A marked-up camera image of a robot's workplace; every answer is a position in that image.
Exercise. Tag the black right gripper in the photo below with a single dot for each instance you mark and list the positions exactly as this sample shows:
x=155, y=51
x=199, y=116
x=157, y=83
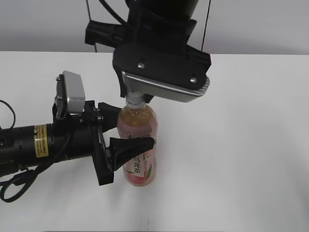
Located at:
x=153, y=43

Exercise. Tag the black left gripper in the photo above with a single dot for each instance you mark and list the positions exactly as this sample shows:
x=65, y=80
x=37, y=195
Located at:
x=81, y=135

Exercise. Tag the peach oolong tea bottle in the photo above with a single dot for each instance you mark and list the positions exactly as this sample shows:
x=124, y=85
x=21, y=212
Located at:
x=139, y=123

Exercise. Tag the white bottle cap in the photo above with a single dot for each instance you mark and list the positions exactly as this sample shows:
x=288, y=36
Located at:
x=135, y=98

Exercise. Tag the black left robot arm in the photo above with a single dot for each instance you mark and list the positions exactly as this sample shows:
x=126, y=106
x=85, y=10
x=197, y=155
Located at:
x=25, y=147

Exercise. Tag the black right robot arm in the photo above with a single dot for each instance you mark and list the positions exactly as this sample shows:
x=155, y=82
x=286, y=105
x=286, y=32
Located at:
x=151, y=51

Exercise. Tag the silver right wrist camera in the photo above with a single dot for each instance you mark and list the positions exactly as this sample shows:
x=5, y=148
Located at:
x=159, y=89

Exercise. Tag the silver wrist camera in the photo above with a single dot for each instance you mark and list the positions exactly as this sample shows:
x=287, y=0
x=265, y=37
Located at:
x=159, y=89
x=70, y=95

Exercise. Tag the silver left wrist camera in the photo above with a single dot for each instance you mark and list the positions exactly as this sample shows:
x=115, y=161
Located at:
x=70, y=95

